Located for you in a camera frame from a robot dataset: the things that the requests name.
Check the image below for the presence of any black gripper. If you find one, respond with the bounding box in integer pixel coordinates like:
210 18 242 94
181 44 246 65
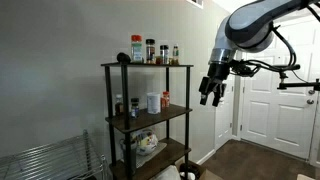
198 62 232 108

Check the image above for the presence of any clear container with black lid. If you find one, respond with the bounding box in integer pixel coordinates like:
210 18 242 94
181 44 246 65
130 97 140 119

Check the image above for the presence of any white cylindrical container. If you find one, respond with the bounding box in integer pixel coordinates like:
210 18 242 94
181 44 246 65
146 92 162 115

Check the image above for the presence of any black-lid herb spice jar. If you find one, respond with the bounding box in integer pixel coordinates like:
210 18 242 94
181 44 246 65
159 44 170 65

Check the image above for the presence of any black-lid dark seasoning jar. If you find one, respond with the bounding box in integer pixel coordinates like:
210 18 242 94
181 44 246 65
145 38 156 65

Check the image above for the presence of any red-lid spice jar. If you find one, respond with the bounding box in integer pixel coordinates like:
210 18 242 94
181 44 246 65
130 34 143 64

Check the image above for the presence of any narrow white panelled door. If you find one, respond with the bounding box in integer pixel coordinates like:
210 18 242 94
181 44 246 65
214 53 238 151

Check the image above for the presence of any small red box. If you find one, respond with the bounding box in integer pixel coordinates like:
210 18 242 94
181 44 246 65
161 91 171 108

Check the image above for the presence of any white-cap green-label bottle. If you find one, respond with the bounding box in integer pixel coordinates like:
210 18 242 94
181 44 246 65
172 43 180 66

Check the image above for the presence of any wide white panelled door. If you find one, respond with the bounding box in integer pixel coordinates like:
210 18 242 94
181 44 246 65
240 19 320 161

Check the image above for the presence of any black round bowl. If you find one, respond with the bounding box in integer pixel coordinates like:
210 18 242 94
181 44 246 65
178 162 201 180

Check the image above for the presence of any white mesh mat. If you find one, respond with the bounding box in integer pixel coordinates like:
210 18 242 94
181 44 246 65
135 141 168 169

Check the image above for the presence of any bowl with items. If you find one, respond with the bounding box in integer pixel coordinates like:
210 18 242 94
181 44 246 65
134 129 159 156

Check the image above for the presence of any white bag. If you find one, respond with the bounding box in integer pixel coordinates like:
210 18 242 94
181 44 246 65
151 164 183 180

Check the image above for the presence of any dark grey water bottle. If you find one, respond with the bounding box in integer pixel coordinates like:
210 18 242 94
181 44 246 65
119 138 138 176

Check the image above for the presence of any black round object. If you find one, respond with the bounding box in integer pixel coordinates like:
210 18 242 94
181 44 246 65
116 52 132 64

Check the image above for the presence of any tan flat object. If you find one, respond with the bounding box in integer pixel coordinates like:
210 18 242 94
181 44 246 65
296 173 316 180

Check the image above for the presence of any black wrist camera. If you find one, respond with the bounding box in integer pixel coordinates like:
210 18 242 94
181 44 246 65
229 59 262 78

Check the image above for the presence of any dark wood black-post shelf unit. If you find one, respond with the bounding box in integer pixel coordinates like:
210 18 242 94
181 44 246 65
100 61 194 180

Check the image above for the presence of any black stereo camera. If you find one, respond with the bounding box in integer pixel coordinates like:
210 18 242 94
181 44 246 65
274 64 301 72

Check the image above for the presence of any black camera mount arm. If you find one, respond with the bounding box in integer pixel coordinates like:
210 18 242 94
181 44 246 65
277 70 320 92

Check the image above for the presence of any chrome wire rack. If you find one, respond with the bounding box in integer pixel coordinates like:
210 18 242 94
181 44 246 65
0 129 111 180

